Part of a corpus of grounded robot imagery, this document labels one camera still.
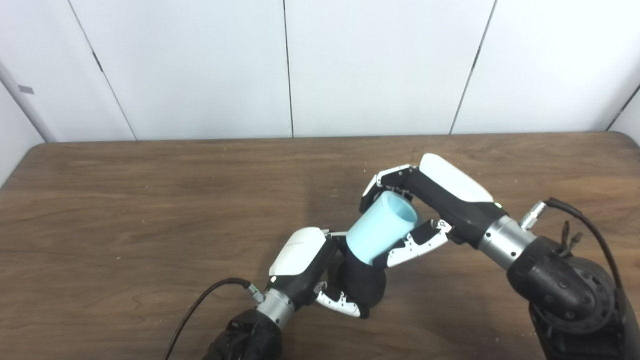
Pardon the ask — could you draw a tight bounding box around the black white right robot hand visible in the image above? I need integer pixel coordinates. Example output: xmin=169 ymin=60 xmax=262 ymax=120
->
xmin=359 ymin=153 xmax=508 ymax=268

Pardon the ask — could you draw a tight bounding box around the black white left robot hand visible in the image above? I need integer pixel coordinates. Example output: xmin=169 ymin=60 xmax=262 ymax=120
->
xmin=265 ymin=227 xmax=371 ymax=320

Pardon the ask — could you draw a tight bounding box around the black flared nozzle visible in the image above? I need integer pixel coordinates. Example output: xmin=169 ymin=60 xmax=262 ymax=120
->
xmin=327 ymin=235 xmax=387 ymax=318

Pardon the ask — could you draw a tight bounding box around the light blue cup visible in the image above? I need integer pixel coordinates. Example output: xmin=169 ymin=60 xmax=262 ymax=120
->
xmin=346 ymin=191 xmax=419 ymax=267

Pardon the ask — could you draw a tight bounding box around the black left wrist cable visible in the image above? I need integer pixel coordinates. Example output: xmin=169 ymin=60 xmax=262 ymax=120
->
xmin=162 ymin=278 xmax=266 ymax=360

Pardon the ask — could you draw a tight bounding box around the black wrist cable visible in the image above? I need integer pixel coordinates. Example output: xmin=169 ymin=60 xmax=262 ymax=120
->
xmin=162 ymin=278 xmax=266 ymax=360
xmin=520 ymin=198 xmax=626 ymax=291

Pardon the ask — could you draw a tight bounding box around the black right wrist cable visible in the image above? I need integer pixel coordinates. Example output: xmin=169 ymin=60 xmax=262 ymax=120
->
xmin=520 ymin=198 xmax=626 ymax=291

